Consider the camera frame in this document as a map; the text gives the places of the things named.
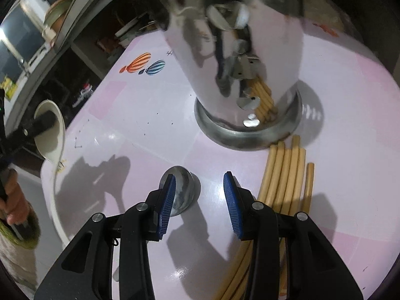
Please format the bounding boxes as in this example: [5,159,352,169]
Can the kitchen window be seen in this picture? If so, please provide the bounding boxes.
[1,0,46,85]

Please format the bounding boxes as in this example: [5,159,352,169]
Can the white ceramic soup spoon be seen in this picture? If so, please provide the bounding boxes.
[34,99,69,248]

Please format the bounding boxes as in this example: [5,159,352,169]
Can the pink patterned tablecloth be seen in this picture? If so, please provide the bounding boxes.
[41,24,399,299]

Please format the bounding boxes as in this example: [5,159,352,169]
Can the steel spoon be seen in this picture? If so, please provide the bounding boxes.
[159,166,195,217]

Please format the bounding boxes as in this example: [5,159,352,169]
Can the steel utensil holder cup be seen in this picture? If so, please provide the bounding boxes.
[161,0,303,150]

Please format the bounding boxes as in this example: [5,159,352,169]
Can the person's left hand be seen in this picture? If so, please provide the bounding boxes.
[1,169,31,225]

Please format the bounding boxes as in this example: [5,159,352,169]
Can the wooden chopstick two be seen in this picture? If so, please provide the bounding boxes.
[219,141,286,300]

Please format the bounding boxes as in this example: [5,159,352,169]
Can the wooden chopstick one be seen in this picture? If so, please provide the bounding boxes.
[213,145,278,300]

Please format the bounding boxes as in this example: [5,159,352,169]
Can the wooden chopstick six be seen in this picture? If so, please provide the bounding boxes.
[301,162,315,213]

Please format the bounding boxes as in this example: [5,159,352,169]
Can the ceramic jar on counter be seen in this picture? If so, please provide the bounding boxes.
[42,0,72,38]

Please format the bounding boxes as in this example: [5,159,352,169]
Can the grey kitchen counter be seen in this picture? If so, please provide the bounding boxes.
[5,0,164,132]

